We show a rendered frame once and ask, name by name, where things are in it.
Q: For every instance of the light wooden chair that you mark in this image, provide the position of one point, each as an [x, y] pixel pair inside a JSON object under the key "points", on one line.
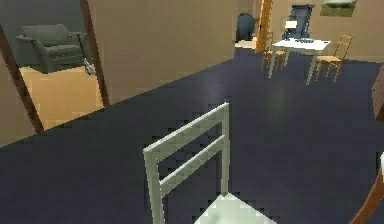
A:
{"points": [[333, 59], [276, 55]]}

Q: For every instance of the dark keyboard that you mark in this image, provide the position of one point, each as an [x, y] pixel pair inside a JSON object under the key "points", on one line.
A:
{"points": [[303, 40]]}

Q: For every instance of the white wooden chair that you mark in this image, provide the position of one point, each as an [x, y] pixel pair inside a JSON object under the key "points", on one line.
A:
{"points": [[186, 134]]}

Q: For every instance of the orange wooden door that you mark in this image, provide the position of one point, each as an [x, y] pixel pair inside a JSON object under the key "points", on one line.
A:
{"points": [[264, 26]]}

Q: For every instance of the small grey floor object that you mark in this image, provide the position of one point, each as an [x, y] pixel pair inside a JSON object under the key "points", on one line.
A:
{"points": [[89, 67]]}

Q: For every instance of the brown round table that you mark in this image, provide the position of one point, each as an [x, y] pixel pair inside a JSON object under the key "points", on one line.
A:
{"points": [[371, 200]]}

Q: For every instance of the grey armchair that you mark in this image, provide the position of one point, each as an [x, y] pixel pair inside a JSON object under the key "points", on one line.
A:
{"points": [[55, 50]]}

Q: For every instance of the white table lamp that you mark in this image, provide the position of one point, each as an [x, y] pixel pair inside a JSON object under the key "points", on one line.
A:
{"points": [[290, 25]]}

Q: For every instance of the dark blue round bin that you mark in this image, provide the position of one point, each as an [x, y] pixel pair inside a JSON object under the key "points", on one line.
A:
{"points": [[246, 26]]}

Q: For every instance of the green framed picture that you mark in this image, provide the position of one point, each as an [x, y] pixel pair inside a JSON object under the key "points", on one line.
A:
{"points": [[337, 7]]}

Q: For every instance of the white table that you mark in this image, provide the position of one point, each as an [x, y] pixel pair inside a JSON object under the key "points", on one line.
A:
{"points": [[301, 44]]}

